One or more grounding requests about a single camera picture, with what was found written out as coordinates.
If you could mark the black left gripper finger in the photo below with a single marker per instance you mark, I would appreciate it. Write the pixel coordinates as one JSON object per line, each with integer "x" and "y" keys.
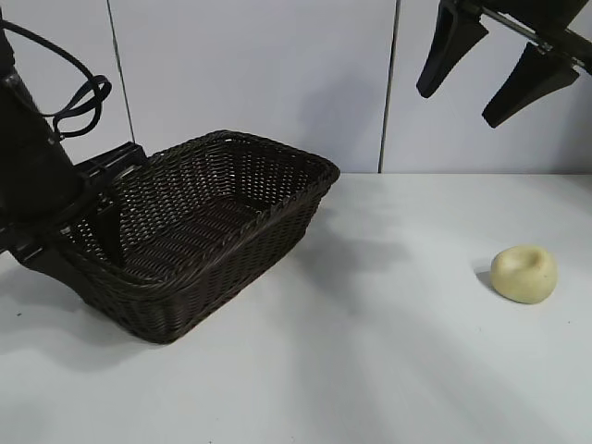
{"x": 60, "y": 275}
{"x": 111, "y": 236}

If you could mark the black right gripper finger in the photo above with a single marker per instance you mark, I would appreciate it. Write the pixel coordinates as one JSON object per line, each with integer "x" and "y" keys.
{"x": 532, "y": 78}
{"x": 451, "y": 41}

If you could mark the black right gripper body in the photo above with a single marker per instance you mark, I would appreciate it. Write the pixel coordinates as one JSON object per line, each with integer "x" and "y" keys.
{"x": 532, "y": 14}

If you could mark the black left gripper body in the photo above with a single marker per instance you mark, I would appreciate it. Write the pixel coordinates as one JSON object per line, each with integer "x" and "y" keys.
{"x": 41, "y": 236}

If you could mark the pale yellow fruit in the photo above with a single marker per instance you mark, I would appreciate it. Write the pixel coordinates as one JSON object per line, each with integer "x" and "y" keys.
{"x": 522, "y": 277}

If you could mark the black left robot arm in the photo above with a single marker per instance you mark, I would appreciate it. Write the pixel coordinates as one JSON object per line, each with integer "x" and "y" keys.
{"x": 28, "y": 152}

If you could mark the dark brown woven basket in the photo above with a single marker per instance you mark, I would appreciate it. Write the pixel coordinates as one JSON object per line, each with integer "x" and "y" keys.
{"x": 231, "y": 259}

